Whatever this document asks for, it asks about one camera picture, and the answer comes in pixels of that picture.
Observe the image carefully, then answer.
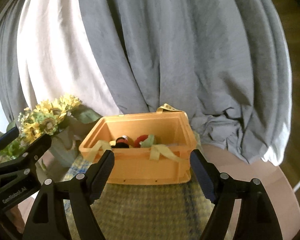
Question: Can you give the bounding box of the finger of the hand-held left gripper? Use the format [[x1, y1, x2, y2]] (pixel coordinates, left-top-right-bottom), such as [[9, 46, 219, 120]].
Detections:
[[0, 126, 20, 153], [0, 134, 52, 174]]

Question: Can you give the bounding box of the yellow and blue woven mat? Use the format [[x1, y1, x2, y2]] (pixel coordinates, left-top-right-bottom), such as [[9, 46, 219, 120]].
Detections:
[[62, 130, 238, 240]]

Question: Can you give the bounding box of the orange plastic basket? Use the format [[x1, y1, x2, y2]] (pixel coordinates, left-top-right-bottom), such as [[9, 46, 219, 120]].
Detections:
[[79, 104, 198, 186]]

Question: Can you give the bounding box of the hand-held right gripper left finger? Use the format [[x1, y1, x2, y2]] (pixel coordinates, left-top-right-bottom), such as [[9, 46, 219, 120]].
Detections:
[[22, 149, 115, 240]]

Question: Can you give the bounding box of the artificial sunflower bouquet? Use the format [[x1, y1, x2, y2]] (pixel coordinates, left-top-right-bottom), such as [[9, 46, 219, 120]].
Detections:
[[19, 94, 103, 146]]

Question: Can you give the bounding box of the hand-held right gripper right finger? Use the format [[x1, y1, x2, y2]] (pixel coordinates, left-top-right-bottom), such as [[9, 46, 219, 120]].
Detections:
[[189, 149, 283, 240]]

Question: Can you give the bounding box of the grey curtain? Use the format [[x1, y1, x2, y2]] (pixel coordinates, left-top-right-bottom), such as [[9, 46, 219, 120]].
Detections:
[[77, 0, 292, 164]]

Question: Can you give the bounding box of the white curtain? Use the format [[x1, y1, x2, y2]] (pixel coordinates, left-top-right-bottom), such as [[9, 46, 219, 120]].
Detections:
[[261, 137, 292, 166], [16, 0, 120, 117]]

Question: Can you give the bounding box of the grey ribbed flower pot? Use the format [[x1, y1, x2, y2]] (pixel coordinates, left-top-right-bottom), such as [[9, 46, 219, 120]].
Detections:
[[50, 116, 102, 168]]

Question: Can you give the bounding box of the red and green plush toy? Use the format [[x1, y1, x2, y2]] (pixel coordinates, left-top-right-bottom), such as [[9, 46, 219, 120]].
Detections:
[[134, 134, 150, 147]]

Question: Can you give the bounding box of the black and red plush doll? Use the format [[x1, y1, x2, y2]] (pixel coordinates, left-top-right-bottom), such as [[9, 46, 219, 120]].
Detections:
[[109, 135, 130, 149]]

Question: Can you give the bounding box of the green leafy plant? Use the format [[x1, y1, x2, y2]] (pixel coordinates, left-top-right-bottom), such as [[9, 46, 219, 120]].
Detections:
[[0, 127, 24, 161]]

